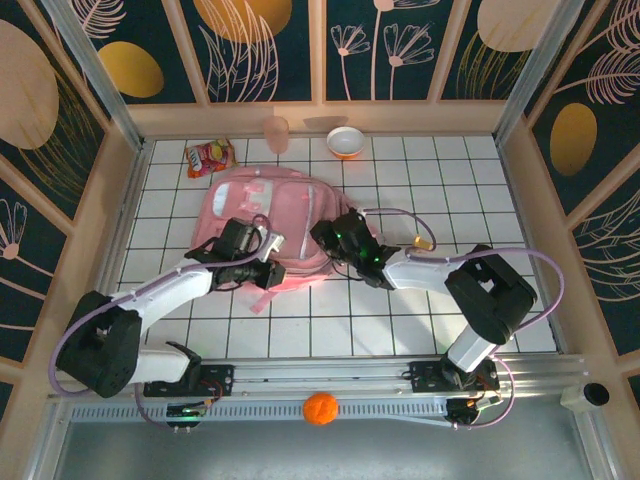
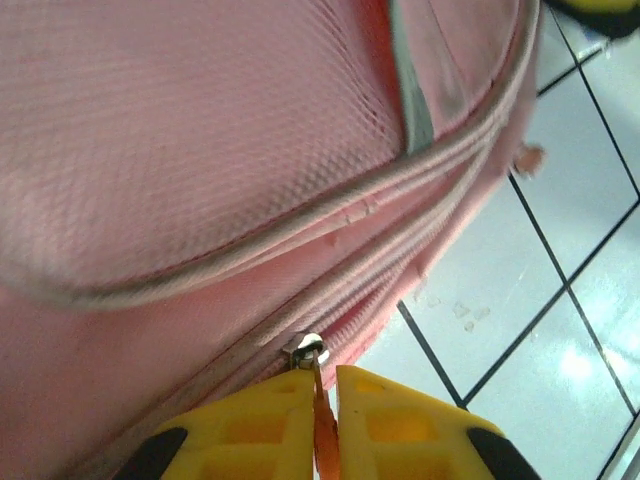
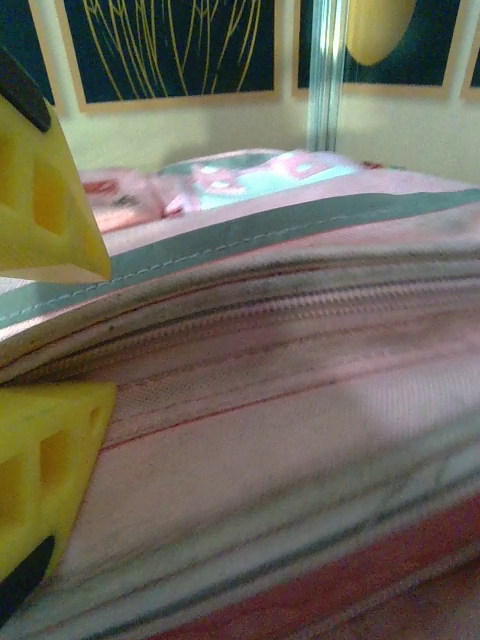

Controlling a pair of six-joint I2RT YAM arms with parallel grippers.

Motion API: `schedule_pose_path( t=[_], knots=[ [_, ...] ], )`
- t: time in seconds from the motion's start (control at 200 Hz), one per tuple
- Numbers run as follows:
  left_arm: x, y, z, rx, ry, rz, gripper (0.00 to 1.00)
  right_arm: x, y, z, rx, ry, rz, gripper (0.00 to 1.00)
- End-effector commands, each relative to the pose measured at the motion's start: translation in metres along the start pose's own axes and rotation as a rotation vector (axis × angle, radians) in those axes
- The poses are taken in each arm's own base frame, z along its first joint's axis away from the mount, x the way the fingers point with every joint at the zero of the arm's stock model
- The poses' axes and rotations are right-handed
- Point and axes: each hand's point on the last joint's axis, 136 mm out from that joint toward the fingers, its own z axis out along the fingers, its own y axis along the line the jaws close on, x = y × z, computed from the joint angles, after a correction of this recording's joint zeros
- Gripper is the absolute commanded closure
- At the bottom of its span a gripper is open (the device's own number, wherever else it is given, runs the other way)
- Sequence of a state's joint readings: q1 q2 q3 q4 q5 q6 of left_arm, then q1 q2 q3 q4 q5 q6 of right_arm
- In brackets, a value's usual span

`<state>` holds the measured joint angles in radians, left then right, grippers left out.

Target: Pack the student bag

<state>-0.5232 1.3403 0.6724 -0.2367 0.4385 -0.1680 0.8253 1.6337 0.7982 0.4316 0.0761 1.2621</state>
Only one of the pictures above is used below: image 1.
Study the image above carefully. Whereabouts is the aluminium frame post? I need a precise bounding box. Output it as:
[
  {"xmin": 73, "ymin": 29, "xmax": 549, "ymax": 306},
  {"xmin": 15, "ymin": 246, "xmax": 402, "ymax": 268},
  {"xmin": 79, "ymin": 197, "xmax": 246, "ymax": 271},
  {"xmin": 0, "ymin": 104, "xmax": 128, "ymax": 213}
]
[
  {"xmin": 41, "ymin": 0, "xmax": 147, "ymax": 154},
  {"xmin": 493, "ymin": 0, "xmax": 586, "ymax": 149}
]

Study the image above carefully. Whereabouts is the beige corner camera box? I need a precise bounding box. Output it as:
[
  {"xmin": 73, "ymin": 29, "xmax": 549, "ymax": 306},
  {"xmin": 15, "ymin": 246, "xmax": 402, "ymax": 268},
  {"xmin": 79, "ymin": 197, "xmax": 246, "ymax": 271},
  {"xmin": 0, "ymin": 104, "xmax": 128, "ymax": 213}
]
[{"xmin": 559, "ymin": 382, "xmax": 611, "ymax": 413}]

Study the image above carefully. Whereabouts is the colourful candy snack bag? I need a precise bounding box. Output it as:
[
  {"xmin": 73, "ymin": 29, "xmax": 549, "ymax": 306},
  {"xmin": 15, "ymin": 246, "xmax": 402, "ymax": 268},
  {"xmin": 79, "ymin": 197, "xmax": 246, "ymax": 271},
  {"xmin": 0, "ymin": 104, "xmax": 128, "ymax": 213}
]
[{"xmin": 183, "ymin": 138, "xmax": 237, "ymax": 180}]

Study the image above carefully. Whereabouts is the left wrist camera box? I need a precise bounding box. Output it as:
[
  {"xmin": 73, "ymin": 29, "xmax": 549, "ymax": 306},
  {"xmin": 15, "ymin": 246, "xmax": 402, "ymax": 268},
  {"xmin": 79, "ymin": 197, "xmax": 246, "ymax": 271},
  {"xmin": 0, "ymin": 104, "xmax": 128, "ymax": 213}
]
[{"xmin": 255, "ymin": 227, "xmax": 287, "ymax": 262}]

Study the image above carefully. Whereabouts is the right aluminium frame post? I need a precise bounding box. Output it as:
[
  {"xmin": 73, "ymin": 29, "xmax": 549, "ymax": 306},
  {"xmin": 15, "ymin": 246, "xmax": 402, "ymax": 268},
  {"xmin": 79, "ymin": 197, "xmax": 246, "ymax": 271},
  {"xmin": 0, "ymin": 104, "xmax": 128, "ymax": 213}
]
[{"xmin": 493, "ymin": 0, "xmax": 586, "ymax": 149}]

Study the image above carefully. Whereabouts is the slotted grey cable tray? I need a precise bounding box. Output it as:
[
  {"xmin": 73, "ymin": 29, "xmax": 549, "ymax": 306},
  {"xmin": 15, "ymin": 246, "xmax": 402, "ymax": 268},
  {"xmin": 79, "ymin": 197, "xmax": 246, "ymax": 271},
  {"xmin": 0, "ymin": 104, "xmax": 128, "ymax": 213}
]
[{"xmin": 67, "ymin": 399, "xmax": 454, "ymax": 427}]

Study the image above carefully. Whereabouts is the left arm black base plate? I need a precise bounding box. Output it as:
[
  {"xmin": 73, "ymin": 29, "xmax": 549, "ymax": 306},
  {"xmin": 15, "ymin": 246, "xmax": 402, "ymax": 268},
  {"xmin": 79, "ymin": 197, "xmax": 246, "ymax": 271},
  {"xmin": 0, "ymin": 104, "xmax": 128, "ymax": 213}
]
[{"xmin": 143, "ymin": 363, "xmax": 235, "ymax": 399}]

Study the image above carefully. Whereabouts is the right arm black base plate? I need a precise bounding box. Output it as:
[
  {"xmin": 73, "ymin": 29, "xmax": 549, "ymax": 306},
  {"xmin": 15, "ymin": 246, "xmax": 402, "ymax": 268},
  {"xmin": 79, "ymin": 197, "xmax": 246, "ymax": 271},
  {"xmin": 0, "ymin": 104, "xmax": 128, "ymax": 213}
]
[{"xmin": 409, "ymin": 360, "xmax": 501, "ymax": 394}]

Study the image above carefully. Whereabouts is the aluminium mounting rail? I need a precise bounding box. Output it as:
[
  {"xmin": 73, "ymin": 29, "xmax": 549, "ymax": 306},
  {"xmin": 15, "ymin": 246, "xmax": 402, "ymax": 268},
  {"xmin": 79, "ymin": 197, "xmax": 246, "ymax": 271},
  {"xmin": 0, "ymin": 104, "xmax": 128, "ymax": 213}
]
[{"xmin": 49, "ymin": 353, "xmax": 587, "ymax": 399}]

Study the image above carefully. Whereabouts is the orange bowl white inside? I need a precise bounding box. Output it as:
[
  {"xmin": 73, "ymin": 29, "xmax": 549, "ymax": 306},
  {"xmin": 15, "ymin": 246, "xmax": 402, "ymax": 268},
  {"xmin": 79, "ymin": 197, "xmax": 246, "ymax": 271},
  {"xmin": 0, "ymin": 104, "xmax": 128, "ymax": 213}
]
[{"xmin": 326, "ymin": 126, "xmax": 365, "ymax": 161}]

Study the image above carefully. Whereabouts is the left aluminium frame post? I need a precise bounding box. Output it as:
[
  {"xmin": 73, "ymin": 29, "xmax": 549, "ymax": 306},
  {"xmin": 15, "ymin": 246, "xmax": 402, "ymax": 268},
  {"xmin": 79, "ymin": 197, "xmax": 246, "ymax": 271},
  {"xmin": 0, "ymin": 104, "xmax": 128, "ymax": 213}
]
[{"xmin": 41, "ymin": 0, "xmax": 147, "ymax": 154}]

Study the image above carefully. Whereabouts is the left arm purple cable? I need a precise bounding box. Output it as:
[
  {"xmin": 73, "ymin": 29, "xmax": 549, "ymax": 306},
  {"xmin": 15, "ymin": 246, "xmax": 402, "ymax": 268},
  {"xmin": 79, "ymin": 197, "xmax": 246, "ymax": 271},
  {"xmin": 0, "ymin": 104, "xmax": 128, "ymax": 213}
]
[{"xmin": 52, "ymin": 214, "xmax": 275, "ymax": 432}]

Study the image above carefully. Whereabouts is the orange ball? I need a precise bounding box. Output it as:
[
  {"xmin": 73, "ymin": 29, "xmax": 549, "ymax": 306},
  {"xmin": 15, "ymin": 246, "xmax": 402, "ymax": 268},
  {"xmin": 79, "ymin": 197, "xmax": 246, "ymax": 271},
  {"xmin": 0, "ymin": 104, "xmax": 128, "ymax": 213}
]
[{"xmin": 302, "ymin": 392, "xmax": 340, "ymax": 426}]

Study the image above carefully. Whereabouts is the pink school backpack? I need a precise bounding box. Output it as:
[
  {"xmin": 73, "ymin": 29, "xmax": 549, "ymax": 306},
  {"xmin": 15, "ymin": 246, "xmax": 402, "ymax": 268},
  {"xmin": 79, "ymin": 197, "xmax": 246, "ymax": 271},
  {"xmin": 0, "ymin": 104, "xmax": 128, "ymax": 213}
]
[{"xmin": 199, "ymin": 167, "xmax": 361, "ymax": 316}]

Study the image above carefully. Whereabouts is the pink translucent plastic cup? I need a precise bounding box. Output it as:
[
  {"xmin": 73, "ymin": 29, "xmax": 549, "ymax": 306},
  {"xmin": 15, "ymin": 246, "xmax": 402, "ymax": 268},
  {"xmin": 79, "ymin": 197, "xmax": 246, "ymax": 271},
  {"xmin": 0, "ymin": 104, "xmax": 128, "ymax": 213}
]
[{"xmin": 263, "ymin": 115, "xmax": 290, "ymax": 154}]

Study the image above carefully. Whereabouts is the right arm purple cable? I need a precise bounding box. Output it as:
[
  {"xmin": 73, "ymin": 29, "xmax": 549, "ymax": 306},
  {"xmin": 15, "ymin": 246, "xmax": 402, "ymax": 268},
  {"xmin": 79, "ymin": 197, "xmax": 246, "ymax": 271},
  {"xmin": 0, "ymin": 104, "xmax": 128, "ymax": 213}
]
[{"xmin": 362, "ymin": 207, "xmax": 566, "ymax": 432}]

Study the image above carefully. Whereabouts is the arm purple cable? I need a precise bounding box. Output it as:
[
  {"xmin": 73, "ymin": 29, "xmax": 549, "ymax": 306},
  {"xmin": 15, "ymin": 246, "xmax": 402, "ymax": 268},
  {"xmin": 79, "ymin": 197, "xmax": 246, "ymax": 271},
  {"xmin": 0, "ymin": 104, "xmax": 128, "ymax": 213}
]
[
  {"xmin": 362, "ymin": 207, "xmax": 566, "ymax": 432},
  {"xmin": 52, "ymin": 214, "xmax": 275, "ymax": 432}
]

